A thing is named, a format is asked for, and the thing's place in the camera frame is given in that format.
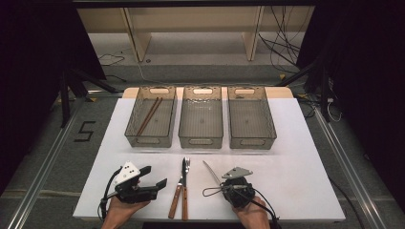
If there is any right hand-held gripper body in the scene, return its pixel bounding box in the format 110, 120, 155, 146
221, 166, 256, 209

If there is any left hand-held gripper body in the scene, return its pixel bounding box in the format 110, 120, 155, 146
113, 160, 160, 205

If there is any wooden handled table knife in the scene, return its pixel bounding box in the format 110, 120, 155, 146
167, 156, 187, 219

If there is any wooden handled fork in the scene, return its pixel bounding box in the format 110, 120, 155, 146
181, 156, 191, 221

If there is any clear grey plastic bin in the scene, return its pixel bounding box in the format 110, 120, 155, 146
226, 85, 277, 151
178, 85, 224, 150
123, 85, 178, 149

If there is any brown wooden chopstick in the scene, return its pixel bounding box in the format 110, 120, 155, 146
136, 96, 160, 136
139, 96, 164, 136

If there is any person's left hand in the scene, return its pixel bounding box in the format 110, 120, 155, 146
106, 197, 151, 223

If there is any person's right hand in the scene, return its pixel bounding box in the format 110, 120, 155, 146
231, 196, 271, 229

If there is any black metal stand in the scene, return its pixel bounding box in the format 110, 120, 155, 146
58, 68, 120, 128
276, 56, 332, 123

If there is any dark curtain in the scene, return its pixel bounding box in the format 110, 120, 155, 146
295, 0, 405, 201
0, 0, 108, 195

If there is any beige wooden shelf unit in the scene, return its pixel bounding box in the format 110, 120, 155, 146
76, 5, 314, 63

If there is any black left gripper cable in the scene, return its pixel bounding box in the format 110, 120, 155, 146
96, 165, 123, 221

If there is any metal floor rail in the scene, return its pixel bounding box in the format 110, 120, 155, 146
6, 96, 87, 229
313, 106, 388, 229

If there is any thin black floor cable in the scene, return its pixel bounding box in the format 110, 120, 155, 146
97, 52, 126, 67

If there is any tangle of black floor cables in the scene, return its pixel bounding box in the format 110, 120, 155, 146
258, 5, 309, 74

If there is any black metal frame bar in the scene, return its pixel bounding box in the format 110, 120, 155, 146
73, 0, 316, 8

